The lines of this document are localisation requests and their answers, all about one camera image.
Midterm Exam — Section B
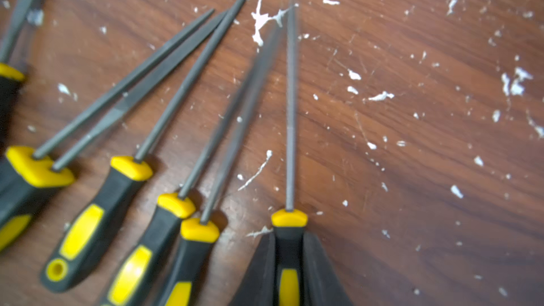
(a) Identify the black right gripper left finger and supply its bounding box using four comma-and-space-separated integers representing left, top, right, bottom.
228, 233, 276, 306

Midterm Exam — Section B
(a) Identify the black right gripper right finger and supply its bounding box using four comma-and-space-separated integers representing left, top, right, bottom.
303, 232, 354, 305

